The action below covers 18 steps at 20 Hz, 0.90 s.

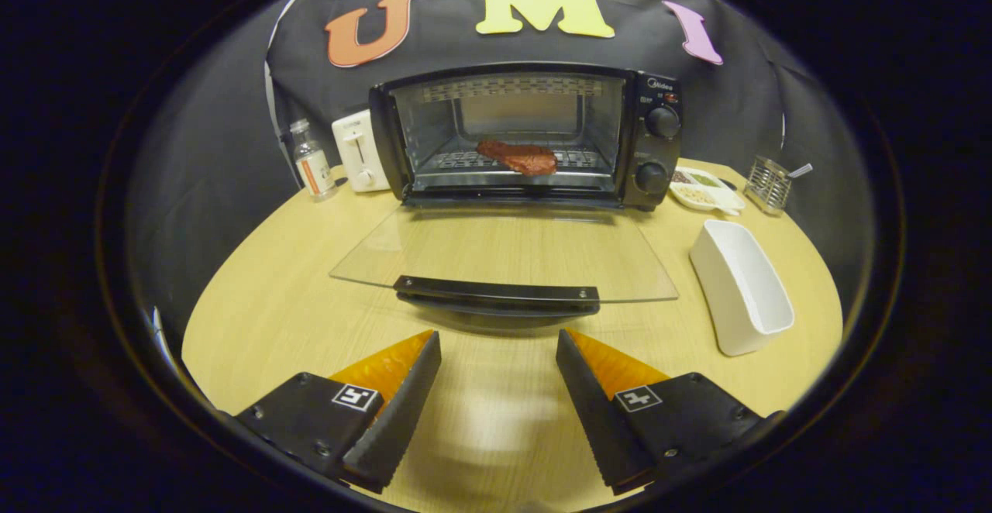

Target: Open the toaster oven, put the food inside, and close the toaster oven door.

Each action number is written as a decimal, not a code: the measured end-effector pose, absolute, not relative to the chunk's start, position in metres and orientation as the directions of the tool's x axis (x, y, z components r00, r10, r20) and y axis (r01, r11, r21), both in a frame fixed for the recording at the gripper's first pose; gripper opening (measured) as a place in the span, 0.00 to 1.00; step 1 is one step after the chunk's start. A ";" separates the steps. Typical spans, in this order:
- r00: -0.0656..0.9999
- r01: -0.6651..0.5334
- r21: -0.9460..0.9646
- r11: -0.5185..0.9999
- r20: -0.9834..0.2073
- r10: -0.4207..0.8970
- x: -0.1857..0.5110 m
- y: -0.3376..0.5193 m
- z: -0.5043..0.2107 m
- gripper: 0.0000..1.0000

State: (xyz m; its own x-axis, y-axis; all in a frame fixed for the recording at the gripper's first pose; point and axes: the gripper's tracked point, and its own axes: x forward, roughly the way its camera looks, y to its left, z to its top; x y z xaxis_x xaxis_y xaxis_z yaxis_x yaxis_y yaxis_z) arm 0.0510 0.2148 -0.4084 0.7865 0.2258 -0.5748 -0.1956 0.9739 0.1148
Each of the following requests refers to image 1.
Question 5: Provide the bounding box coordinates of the clear glass bottle orange label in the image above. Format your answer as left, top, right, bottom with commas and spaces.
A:
289, 118, 338, 201

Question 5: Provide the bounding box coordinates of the metal wire utensil holder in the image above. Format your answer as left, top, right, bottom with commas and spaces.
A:
744, 155, 793, 215

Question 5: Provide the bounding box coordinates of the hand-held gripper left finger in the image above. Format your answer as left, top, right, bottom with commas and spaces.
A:
232, 330, 443, 494

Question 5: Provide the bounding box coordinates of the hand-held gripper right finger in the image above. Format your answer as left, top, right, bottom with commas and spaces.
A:
556, 328, 784, 496

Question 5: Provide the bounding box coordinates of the white bread toaster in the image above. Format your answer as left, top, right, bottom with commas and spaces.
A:
332, 108, 392, 193

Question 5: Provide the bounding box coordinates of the white divided plate with grains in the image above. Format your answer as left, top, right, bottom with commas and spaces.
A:
669, 166, 746, 216

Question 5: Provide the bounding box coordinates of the white rectangular tray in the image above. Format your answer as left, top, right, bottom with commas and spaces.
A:
688, 219, 796, 357

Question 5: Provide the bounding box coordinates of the black toaster oven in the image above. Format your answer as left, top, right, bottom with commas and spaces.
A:
329, 62, 684, 318

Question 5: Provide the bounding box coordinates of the brown steak piece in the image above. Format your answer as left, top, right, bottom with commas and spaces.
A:
476, 139, 559, 177

